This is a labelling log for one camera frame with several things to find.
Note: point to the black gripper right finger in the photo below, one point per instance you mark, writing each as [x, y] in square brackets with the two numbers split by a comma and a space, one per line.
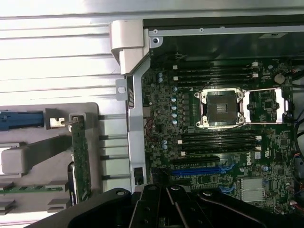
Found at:
[180, 209]

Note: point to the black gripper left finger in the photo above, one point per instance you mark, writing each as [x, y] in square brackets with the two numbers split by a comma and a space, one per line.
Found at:
[147, 209]

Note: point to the blue expansion slot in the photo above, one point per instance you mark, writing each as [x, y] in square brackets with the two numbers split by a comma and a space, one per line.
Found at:
[194, 171]

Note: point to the black expansion slot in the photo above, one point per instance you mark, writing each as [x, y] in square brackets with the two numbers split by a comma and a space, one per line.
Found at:
[194, 161]

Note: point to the black RAM slot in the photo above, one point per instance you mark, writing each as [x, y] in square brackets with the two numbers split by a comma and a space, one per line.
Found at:
[218, 136]
[218, 148]
[213, 83]
[213, 71]
[213, 65]
[218, 142]
[213, 77]
[218, 153]

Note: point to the silver chipset heatsink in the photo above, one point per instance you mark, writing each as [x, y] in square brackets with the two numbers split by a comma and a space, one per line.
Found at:
[251, 185]

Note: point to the black open PC case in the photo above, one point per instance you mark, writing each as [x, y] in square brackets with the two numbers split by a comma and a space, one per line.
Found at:
[137, 118]

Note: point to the CPU socket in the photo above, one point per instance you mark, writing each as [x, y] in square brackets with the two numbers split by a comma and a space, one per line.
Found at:
[221, 108]

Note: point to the green motherboard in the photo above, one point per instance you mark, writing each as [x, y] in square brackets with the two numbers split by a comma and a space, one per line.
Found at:
[273, 147]

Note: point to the grey parts rack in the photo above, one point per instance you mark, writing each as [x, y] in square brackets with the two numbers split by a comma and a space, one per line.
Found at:
[47, 152]

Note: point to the green RAM stick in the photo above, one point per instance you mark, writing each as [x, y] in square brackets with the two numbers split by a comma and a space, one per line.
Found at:
[28, 189]

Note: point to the metal socket cover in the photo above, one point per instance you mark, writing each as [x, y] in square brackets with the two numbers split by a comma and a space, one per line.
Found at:
[282, 107]

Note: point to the hard disk in blue caddy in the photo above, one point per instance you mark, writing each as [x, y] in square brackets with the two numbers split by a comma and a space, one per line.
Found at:
[21, 120]

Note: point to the round coin battery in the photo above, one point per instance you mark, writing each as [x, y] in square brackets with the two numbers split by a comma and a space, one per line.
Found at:
[279, 78]

